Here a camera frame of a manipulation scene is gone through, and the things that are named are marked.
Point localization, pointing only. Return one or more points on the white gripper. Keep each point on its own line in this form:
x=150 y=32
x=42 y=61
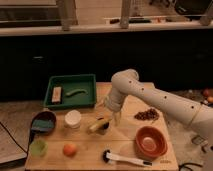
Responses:
x=114 y=101

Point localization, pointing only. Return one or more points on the yellow banana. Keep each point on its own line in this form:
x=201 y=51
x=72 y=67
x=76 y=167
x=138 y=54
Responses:
x=92 y=128

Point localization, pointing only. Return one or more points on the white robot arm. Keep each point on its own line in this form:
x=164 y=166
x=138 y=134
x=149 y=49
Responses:
x=197 y=116

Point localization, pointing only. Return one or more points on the small metal cup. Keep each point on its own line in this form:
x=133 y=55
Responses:
x=104 y=126

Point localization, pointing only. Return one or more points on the white plastic cup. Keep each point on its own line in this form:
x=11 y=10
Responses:
x=72 y=119

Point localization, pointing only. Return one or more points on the green plastic cup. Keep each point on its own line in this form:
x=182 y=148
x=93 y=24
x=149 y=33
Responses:
x=38 y=147

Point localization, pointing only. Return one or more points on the dark grapes bunch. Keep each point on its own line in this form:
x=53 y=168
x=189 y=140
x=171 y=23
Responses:
x=150 y=114

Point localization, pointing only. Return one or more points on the wooden board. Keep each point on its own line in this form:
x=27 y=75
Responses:
x=90 y=147

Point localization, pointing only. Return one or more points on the white dish brush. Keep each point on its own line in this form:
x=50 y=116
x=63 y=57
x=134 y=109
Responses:
x=107 y=156

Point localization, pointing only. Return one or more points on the orange bowl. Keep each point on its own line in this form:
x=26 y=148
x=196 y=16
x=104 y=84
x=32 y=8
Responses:
x=150 y=143

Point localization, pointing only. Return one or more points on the green plastic tray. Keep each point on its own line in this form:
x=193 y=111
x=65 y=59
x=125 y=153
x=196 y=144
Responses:
x=68 y=83

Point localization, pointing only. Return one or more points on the green pepper toy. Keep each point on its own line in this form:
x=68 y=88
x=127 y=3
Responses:
x=75 y=91

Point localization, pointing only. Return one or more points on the orange fruit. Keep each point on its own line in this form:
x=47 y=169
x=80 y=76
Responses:
x=69 y=149

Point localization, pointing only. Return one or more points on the dark brown bowl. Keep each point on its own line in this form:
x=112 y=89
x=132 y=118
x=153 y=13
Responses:
x=47 y=116

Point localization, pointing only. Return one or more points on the blue green sponge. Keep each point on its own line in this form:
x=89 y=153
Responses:
x=42 y=125

